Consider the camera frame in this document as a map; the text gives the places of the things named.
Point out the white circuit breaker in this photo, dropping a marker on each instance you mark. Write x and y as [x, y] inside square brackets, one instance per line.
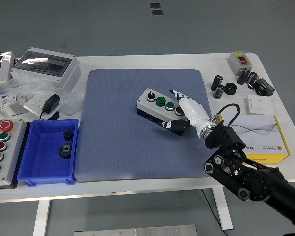
[9, 105]

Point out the grey four-button control box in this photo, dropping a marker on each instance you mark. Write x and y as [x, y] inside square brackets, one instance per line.
[151, 108]

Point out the grey-blue mat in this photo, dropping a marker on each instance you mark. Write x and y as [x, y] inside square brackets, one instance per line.
[113, 147]

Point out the white wall switch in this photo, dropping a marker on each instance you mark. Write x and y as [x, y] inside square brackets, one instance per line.
[260, 104]

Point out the grey two-button switch box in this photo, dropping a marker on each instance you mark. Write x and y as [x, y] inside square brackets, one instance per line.
[236, 64]

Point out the black module with green terminal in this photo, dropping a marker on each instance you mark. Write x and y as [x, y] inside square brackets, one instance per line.
[264, 88]

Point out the clear plastic bag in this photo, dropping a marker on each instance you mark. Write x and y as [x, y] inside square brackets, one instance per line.
[72, 103]

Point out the white wall socket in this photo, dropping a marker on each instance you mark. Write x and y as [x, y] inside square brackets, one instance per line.
[32, 105]

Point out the small black bevel gear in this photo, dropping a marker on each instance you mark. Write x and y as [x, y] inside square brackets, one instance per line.
[68, 135]

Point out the blue plastic bin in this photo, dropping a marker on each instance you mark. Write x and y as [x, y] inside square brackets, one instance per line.
[39, 159]

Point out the black hex nut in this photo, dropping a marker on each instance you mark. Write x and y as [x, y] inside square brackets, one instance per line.
[230, 89]

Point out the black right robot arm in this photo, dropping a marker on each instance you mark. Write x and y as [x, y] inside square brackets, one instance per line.
[260, 182]

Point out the dark floor plate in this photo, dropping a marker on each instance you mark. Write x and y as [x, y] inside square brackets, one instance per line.
[157, 12]
[155, 5]

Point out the white table leg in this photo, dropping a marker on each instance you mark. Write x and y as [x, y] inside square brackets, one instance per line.
[222, 209]
[41, 218]

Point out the grey five-button control station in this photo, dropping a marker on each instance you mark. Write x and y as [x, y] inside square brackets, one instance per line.
[12, 152]

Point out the white and yellow carton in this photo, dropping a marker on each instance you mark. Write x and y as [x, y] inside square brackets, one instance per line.
[260, 132]

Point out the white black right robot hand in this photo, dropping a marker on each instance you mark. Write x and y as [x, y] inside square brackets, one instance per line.
[195, 111]

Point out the black cylindrical capacitor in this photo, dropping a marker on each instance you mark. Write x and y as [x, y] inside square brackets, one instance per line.
[216, 83]
[219, 92]
[243, 76]
[251, 78]

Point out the black power adapter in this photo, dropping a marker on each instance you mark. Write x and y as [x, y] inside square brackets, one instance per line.
[51, 103]

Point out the white box with black wrap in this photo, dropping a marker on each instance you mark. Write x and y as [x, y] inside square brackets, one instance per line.
[5, 70]

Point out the grey distribution box, clear cover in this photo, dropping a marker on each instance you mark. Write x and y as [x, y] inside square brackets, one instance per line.
[44, 66]

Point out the large black bevel gear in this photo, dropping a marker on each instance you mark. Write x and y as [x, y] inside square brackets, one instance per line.
[65, 151]

